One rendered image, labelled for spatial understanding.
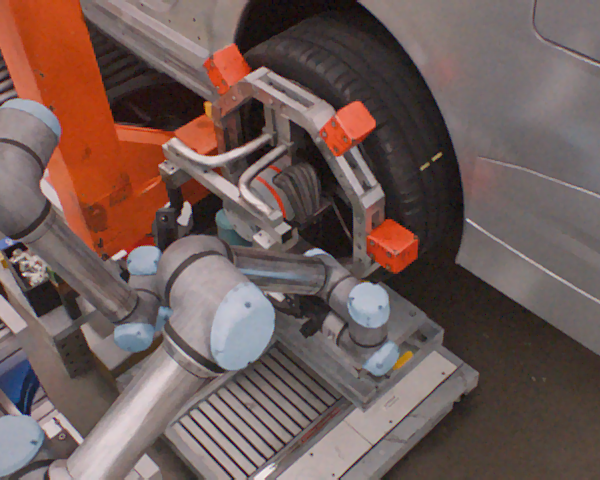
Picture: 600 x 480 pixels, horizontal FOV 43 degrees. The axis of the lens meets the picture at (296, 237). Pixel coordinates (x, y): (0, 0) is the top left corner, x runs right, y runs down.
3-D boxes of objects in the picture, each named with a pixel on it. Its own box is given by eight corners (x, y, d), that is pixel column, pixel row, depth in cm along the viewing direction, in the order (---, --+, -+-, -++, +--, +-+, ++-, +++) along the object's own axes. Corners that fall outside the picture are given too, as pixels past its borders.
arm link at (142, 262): (156, 282, 153) (166, 316, 160) (165, 241, 160) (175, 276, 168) (117, 282, 153) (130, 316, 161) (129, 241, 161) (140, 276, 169)
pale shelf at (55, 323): (107, 309, 219) (104, 302, 217) (55, 343, 212) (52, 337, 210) (33, 235, 243) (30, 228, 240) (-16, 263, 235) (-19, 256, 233)
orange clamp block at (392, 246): (388, 238, 178) (417, 258, 173) (364, 256, 174) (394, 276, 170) (388, 216, 173) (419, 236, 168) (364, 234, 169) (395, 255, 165)
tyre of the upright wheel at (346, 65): (460, 279, 208) (495, 74, 159) (401, 328, 197) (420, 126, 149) (294, 165, 242) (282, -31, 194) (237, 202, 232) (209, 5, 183)
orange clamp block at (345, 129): (361, 142, 166) (379, 124, 158) (335, 159, 162) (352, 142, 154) (341, 116, 166) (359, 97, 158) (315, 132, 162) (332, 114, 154)
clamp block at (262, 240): (299, 242, 167) (298, 225, 163) (268, 265, 163) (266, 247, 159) (283, 231, 170) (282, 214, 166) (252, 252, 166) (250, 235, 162)
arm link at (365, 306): (327, 283, 144) (328, 320, 152) (367, 319, 138) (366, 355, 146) (358, 263, 147) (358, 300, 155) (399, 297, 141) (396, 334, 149)
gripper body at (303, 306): (304, 263, 162) (345, 293, 156) (306, 290, 168) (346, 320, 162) (278, 283, 159) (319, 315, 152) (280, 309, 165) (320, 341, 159)
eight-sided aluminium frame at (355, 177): (382, 306, 194) (388, 136, 155) (364, 320, 191) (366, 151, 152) (244, 204, 224) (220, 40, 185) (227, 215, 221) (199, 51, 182)
